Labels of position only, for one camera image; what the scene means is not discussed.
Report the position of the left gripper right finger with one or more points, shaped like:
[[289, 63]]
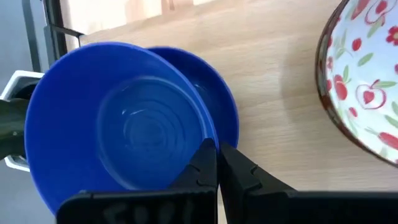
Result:
[[255, 199]]

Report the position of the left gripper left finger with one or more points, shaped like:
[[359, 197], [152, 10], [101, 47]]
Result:
[[186, 199]]

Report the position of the blue plastic mini bowl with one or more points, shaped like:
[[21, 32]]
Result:
[[217, 99], [93, 124]]

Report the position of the white hexagonal plant pot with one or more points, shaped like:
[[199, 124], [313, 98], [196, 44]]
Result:
[[18, 79]]

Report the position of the black metal table frame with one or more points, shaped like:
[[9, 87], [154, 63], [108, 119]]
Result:
[[56, 28]]

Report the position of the floral ceramic mini bowl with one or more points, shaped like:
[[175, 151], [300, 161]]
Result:
[[363, 77]]

